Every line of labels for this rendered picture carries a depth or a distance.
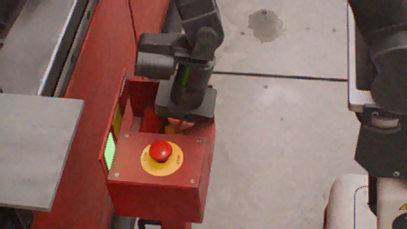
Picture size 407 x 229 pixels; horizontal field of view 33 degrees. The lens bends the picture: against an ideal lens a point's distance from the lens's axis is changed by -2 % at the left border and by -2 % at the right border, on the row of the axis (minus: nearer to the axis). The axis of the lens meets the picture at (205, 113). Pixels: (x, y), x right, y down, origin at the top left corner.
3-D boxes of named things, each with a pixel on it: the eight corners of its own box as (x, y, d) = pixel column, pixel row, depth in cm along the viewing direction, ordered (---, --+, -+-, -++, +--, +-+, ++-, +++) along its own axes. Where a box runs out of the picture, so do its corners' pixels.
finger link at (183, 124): (154, 109, 129) (163, 77, 121) (192, 118, 129) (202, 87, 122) (148, 138, 124) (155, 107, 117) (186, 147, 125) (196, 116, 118)
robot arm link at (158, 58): (220, 32, 104) (215, 6, 111) (144, 21, 102) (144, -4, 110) (204, 97, 111) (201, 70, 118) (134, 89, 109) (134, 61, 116)
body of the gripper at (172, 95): (159, 82, 122) (166, 54, 117) (215, 95, 123) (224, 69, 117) (153, 111, 118) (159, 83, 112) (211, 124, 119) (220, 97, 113)
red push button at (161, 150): (172, 171, 116) (170, 158, 113) (148, 169, 117) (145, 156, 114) (175, 152, 119) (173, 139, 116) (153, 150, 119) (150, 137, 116)
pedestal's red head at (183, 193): (203, 224, 122) (195, 167, 108) (114, 216, 124) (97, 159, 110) (216, 134, 135) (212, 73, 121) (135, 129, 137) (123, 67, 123)
